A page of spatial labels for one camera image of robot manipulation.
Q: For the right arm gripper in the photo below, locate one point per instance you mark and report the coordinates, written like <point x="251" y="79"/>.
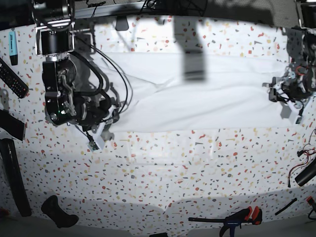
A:
<point x="92" y="115"/>

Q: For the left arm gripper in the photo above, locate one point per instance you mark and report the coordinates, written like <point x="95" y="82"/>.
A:
<point x="293" y="93"/>

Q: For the white T-shirt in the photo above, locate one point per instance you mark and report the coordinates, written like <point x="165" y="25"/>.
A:
<point x="173" y="91"/>

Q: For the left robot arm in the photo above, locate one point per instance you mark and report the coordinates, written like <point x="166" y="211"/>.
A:
<point x="301" y="43"/>

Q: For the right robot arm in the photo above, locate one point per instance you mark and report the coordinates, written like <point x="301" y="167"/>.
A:
<point x="55" y="40"/>

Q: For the terrazzo patterned tablecloth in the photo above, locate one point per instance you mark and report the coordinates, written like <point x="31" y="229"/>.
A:
<point x="151" y="182"/>

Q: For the black cylinder roll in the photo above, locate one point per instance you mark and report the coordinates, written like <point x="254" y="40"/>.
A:
<point x="307" y="174"/>

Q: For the black game controller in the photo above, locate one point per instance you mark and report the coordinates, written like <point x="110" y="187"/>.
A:
<point x="51" y="208"/>

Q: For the small black stick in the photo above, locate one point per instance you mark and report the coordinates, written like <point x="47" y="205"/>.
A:
<point x="285" y="207"/>

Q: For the long black tube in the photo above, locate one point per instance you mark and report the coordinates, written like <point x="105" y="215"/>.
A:
<point x="13" y="174"/>

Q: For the small orange clip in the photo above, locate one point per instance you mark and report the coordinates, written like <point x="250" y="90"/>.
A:
<point x="310" y="200"/>

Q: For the black remote control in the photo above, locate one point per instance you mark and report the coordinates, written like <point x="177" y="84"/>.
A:
<point x="18" y="87"/>

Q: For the grey table clamp block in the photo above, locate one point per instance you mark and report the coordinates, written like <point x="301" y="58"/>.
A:
<point x="122" y="23"/>

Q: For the black orange bar clamp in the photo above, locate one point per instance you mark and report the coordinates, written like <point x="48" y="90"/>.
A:
<point x="247" y="215"/>

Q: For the blue highlighter marker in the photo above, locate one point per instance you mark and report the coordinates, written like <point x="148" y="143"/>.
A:
<point x="13" y="53"/>

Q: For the aluminium rail bar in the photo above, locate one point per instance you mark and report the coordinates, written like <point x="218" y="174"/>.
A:
<point x="109" y="10"/>

